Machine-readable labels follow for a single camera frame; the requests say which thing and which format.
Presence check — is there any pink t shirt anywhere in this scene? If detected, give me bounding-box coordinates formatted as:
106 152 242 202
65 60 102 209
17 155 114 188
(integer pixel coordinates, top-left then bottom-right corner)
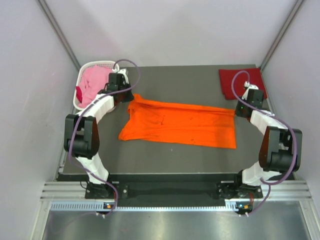
78 65 113 109

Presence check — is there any orange t shirt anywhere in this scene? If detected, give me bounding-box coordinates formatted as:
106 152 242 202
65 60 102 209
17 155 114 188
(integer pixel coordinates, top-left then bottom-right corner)
118 93 237 149

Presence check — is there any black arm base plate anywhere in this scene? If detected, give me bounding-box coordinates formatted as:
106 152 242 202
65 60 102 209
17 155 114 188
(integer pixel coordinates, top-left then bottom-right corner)
84 178 263 201

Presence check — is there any folded red t shirt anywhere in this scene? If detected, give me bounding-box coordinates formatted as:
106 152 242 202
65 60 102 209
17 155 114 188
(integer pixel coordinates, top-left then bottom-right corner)
218 67 268 100

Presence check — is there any white plastic laundry basket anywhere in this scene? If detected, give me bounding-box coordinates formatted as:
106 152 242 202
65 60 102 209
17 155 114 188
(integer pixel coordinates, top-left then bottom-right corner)
73 60 120 111

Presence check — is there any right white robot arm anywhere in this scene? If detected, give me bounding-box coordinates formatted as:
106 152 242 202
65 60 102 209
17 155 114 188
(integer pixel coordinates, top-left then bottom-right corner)
233 85 303 198

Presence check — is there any aluminium frame rail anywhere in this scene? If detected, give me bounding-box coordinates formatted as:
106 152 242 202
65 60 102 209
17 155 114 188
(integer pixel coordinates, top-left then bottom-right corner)
40 180 312 201

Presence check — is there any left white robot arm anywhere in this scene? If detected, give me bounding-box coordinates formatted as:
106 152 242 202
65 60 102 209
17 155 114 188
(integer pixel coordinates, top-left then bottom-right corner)
64 68 134 199

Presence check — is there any dark red cloth in basket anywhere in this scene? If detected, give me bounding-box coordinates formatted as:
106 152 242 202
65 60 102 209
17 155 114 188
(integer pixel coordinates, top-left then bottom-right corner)
75 85 83 103

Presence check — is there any grey slotted cable duct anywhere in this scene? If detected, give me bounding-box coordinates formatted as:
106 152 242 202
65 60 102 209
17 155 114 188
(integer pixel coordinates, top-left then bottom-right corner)
51 201 252 212

